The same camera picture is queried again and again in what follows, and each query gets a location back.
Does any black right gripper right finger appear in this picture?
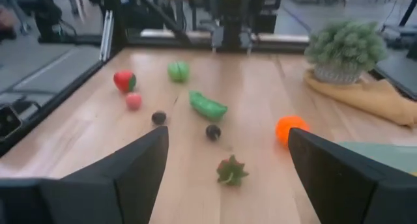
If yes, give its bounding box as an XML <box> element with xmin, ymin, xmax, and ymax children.
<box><xmin>287</xmin><ymin>127</ymin><xmax>417</xmax><ymax>224</ymax></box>

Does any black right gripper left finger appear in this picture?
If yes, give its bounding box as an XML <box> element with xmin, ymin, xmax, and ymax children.
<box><xmin>40</xmin><ymin>125</ymin><xmax>170</xmax><ymax>224</ymax></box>

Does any pink toy peach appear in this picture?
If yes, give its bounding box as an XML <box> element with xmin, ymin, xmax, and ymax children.
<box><xmin>125</xmin><ymin>92</ymin><xmax>143</xmax><ymax>111</ymax></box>

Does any orange toy fruit with seam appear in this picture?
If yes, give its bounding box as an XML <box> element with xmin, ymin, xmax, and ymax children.
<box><xmin>275</xmin><ymin>115</ymin><xmax>310</xmax><ymax>148</ymax></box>

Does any small leafy toy strawberry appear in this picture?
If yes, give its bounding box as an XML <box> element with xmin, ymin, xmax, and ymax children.
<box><xmin>216</xmin><ymin>154</ymin><xmax>250</xmax><ymax>187</ymax></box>

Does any green toy pea pod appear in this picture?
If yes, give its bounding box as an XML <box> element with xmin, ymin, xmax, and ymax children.
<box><xmin>188</xmin><ymin>89</ymin><xmax>229</xmax><ymax>122</ymax></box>

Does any green toy bell pepper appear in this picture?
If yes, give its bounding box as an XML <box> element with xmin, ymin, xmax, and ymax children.
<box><xmin>167</xmin><ymin>61</ymin><xmax>190</xmax><ymax>83</ymax></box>

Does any black toy blackberry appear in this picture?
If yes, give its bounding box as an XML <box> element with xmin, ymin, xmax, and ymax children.
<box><xmin>151</xmin><ymin>110</ymin><xmax>167</xmax><ymax>126</ymax></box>

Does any mustard yellow cloth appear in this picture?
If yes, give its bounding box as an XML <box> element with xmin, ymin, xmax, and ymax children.
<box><xmin>302</xmin><ymin>69</ymin><xmax>417</xmax><ymax>128</ymax></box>

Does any large red toy strawberry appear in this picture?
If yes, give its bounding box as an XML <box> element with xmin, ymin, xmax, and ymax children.
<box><xmin>113</xmin><ymin>70</ymin><xmax>137</xmax><ymax>94</ymax></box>

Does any artificial green potted plant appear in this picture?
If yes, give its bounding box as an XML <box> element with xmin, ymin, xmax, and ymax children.
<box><xmin>304</xmin><ymin>20</ymin><xmax>388</xmax><ymax>85</ymax></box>

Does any small black camera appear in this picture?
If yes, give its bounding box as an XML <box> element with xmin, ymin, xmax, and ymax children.
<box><xmin>0</xmin><ymin>105</ymin><xmax>22</xmax><ymax>143</ymax></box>

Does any silver aluminium bracket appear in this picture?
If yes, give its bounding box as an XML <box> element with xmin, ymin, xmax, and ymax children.
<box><xmin>99</xmin><ymin>9</ymin><xmax>114</xmax><ymax>63</ymax></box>

